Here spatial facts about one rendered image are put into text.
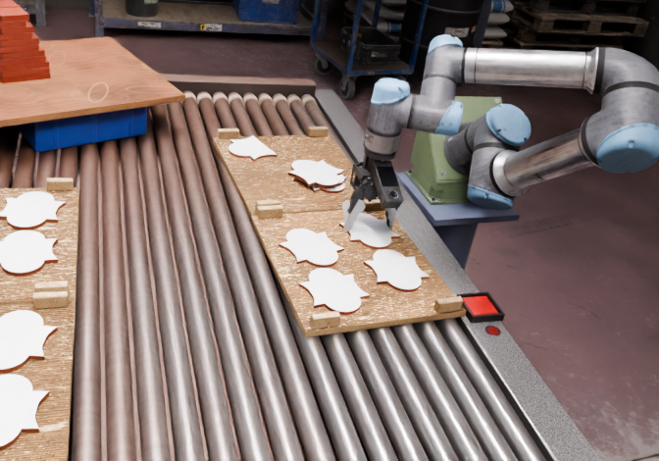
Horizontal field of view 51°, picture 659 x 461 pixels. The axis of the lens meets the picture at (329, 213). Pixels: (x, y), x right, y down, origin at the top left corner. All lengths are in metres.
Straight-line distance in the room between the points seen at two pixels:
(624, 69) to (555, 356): 1.71
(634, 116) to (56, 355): 1.13
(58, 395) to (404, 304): 0.67
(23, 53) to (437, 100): 1.08
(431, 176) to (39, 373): 1.15
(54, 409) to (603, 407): 2.15
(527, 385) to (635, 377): 1.74
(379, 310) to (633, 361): 1.91
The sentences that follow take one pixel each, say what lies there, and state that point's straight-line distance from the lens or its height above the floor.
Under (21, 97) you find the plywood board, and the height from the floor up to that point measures 1.04.
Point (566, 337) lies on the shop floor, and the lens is 3.13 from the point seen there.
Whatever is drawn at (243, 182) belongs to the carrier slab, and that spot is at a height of 0.94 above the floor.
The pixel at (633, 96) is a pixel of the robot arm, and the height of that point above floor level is 1.38.
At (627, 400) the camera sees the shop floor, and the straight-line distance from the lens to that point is 2.96.
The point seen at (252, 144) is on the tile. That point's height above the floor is 0.94.
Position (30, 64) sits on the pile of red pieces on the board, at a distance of 2.01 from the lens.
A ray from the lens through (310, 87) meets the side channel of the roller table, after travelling 2.40.
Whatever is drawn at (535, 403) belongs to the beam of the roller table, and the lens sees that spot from 1.35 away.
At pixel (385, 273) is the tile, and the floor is 0.94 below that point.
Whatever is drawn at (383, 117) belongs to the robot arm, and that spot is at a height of 1.23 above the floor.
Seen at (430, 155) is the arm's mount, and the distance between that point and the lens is 1.93.
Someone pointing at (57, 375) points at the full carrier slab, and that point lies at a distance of 1.23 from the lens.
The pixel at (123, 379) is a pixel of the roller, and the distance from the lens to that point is 1.23.
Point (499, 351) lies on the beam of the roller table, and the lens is 1.42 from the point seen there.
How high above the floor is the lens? 1.79
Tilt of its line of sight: 31 degrees down
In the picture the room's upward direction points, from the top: 10 degrees clockwise
